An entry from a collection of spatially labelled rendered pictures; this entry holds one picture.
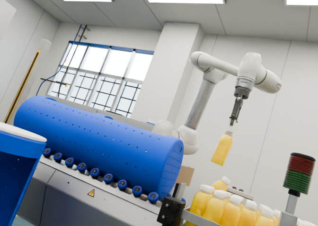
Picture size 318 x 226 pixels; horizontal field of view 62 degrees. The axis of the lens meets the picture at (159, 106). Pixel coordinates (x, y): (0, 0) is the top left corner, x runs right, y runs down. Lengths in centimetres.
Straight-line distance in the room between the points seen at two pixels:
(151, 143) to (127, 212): 30
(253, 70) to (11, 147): 113
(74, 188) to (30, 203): 27
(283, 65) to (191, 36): 149
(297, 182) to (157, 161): 54
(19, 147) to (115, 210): 45
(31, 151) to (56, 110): 39
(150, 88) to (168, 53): 66
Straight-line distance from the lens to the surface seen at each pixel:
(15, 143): 109
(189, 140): 195
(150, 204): 114
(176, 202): 98
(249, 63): 144
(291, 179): 81
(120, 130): 122
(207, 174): 401
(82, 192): 126
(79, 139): 129
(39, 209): 144
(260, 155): 392
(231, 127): 136
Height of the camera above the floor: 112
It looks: 10 degrees up
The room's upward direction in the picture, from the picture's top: 20 degrees clockwise
